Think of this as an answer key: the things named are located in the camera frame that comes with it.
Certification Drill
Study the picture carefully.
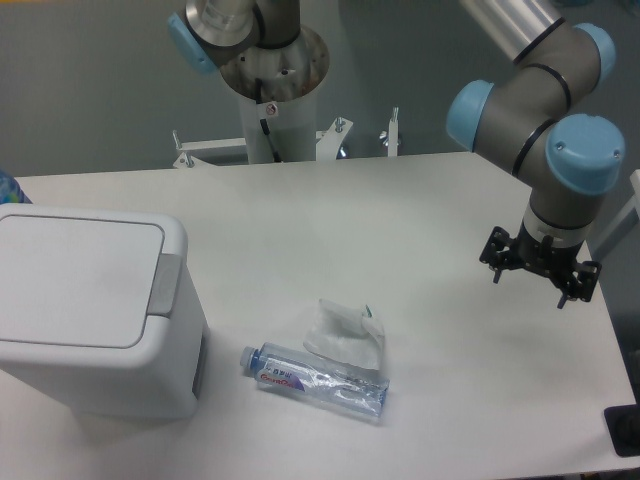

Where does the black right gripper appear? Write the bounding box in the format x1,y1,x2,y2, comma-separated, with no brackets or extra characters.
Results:
479,224,602,309

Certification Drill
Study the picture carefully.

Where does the white frame at right edge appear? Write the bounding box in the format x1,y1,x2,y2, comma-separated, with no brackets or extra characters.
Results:
589,168,640,261

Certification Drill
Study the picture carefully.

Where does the blue patterned object at edge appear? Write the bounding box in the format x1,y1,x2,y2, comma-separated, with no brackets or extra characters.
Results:
0,170,32,204

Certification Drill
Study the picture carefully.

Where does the black cable on pedestal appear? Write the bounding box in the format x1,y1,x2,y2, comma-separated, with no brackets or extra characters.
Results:
253,77,282,164

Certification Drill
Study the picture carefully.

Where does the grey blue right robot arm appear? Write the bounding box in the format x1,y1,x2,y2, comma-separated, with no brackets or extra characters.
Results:
446,1,626,302

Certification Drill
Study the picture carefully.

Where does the white plastic trash can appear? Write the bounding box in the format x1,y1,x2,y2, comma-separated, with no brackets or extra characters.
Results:
1,203,208,419

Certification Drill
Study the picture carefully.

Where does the white metal base frame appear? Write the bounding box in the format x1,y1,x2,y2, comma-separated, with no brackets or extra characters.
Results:
172,106,402,169

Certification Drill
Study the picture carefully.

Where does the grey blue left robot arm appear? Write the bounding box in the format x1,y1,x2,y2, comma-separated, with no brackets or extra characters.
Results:
167,1,352,164

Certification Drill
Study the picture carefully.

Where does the crumpled white tissue wrapper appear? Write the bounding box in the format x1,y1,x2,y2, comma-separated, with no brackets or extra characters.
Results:
303,299,386,371

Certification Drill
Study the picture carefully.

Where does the crushed clear plastic bottle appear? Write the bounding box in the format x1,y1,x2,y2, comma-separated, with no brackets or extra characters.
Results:
240,343,389,418

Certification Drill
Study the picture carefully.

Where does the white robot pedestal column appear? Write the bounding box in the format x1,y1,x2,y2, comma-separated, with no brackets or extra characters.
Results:
220,26,330,164

